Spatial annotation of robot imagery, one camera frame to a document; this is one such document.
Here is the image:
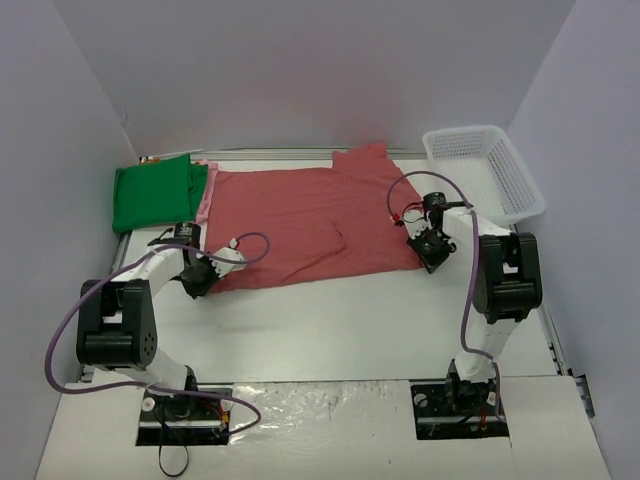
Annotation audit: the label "red t shirt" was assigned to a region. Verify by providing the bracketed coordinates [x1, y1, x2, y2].
[205, 143, 421, 292]

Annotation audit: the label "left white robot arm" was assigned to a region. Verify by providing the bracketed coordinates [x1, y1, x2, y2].
[76, 222, 219, 418]

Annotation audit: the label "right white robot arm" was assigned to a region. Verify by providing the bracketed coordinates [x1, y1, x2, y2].
[397, 192, 543, 414]

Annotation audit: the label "green folded t shirt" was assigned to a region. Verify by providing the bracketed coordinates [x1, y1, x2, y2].
[112, 154, 209, 233]

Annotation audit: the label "white plastic basket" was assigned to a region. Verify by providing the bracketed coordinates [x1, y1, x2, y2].
[422, 125, 545, 226]

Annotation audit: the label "pink folded t shirt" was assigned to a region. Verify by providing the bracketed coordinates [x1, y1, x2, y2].
[193, 159, 219, 224]

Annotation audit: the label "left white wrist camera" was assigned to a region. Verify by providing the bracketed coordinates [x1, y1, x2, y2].
[208, 247, 247, 279]

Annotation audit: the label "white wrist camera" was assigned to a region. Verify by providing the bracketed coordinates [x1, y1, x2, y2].
[402, 209, 431, 240]
[208, 247, 247, 279]

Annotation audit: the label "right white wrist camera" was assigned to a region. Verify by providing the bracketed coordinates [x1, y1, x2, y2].
[402, 209, 431, 240]

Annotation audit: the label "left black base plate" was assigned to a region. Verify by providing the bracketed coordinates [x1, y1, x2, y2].
[136, 390, 232, 447]

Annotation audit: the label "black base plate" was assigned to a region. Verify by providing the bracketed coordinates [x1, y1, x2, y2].
[410, 380, 509, 441]
[136, 390, 232, 447]

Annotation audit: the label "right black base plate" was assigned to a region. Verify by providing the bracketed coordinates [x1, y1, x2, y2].
[410, 380, 509, 441]

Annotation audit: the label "thin black cable loop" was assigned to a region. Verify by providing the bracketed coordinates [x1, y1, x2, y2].
[157, 442, 191, 477]

